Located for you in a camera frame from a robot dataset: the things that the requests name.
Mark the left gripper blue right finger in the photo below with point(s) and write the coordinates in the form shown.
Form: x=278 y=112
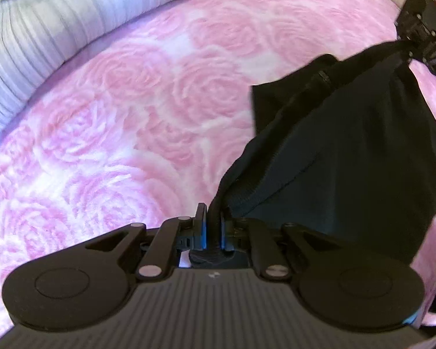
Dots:
x=227 y=234

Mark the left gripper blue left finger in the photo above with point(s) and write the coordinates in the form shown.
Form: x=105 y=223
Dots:
x=199 y=228

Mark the black zip fleece jacket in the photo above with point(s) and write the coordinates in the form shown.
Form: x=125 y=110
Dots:
x=346 y=148

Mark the pink rose bed blanket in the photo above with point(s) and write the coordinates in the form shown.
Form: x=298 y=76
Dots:
x=142 y=124

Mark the white ribbed rolled quilt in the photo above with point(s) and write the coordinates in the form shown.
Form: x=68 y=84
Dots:
x=38 y=36

